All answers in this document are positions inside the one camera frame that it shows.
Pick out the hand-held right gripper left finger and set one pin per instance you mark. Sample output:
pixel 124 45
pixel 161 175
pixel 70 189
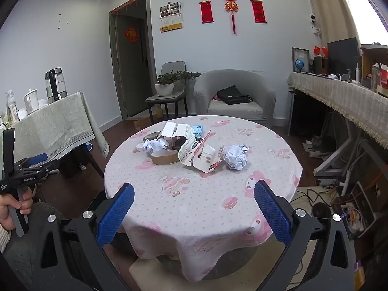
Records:
pixel 116 215

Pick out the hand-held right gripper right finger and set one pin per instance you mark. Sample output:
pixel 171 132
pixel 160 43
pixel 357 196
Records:
pixel 271 215

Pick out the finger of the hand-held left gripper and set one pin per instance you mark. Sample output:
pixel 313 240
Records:
pixel 38 158
pixel 45 168

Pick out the white box red print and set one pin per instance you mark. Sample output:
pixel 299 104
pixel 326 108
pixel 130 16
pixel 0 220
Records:
pixel 208 158

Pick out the person's left hand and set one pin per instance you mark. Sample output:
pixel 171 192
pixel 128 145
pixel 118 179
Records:
pixel 6 215

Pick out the black storage box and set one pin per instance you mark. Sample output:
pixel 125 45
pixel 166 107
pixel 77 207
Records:
pixel 71 166

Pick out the green patterned tablecloth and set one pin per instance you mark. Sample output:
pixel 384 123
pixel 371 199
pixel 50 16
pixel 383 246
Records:
pixel 51 124

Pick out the wooden table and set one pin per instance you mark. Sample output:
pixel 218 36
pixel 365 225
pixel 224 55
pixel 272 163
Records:
pixel 92 161

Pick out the black round object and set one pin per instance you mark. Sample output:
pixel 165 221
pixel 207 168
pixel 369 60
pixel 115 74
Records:
pixel 321 210

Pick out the white ceramic teapot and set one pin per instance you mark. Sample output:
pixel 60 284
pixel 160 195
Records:
pixel 31 101

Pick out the round table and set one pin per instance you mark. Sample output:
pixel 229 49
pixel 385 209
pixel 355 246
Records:
pixel 236 262

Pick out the clear plastic bottle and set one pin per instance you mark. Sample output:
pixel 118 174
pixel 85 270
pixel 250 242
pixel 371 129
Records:
pixel 11 106

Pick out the beige floor mat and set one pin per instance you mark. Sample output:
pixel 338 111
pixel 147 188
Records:
pixel 145 274

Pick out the white round lid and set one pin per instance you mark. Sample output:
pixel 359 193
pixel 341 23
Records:
pixel 140 148

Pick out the brown paper bowl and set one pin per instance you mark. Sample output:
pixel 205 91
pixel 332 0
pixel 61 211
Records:
pixel 151 135
pixel 164 157

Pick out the pink printed tablecloth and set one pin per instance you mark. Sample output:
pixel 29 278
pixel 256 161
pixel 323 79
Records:
pixel 197 200

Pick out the glass electric kettle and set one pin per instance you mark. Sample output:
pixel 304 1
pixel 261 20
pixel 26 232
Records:
pixel 56 85

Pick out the small crumpled paper ball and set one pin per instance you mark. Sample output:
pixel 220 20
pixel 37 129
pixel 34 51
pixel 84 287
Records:
pixel 155 145

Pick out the white power strip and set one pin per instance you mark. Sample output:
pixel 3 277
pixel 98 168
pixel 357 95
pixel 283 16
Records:
pixel 345 179

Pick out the grey cat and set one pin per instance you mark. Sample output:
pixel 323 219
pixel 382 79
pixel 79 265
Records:
pixel 317 142

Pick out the cardboard box on floor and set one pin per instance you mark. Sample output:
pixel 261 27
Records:
pixel 142 123

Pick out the white box with printed label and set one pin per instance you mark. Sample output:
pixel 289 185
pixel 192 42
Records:
pixel 188 151

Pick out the tall white open box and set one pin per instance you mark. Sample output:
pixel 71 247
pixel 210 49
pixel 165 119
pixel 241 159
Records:
pixel 167 130

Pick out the red and white flat card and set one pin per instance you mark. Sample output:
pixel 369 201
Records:
pixel 203 140

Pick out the white box with dark print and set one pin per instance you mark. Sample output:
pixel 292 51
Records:
pixel 184 131

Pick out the light blue packet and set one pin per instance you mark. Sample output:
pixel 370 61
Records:
pixel 197 129

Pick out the grey armchair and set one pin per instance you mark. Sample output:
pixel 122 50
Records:
pixel 263 97

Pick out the black bag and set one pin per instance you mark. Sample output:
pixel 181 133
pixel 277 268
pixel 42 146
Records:
pixel 233 95

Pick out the grey-green door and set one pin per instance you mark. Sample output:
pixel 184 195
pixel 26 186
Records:
pixel 133 75

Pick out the potted plant white pot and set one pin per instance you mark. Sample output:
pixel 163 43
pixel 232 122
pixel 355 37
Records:
pixel 164 88

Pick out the beige lace desk cloth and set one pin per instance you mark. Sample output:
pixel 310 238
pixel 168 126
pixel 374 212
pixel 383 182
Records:
pixel 339 94

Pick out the small blue globe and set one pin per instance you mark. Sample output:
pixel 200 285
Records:
pixel 299 64

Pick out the red door decoration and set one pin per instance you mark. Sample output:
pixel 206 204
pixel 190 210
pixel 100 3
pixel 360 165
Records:
pixel 132 35

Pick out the brown wooden box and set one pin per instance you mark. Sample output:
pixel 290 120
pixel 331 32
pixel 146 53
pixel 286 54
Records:
pixel 320 65

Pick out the grey dining chair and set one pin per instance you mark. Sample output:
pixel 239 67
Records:
pixel 172 66

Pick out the framed picture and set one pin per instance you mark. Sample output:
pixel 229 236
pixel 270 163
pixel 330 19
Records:
pixel 300 53

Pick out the small white bottle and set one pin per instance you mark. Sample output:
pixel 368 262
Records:
pixel 358 73

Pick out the small red flags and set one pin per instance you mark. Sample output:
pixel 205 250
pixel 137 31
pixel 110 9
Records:
pixel 320 50

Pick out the black monitor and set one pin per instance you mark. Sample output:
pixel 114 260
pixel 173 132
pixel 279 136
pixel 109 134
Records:
pixel 342 56

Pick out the red fringe door banner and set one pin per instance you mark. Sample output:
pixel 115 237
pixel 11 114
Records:
pixel 127 5

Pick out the beige curtain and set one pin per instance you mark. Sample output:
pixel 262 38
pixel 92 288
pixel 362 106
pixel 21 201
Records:
pixel 330 9

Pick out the window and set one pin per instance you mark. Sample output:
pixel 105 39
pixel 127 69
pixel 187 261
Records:
pixel 363 9

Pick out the white desk frame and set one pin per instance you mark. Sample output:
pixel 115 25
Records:
pixel 336 154

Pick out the wall calendar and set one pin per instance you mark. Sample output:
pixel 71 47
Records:
pixel 171 16

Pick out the white security camera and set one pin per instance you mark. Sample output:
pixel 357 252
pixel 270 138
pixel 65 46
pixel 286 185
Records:
pixel 312 19

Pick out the red wall scroll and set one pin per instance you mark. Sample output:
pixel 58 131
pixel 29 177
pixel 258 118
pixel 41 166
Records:
pixel 207 12
pixel 258 11

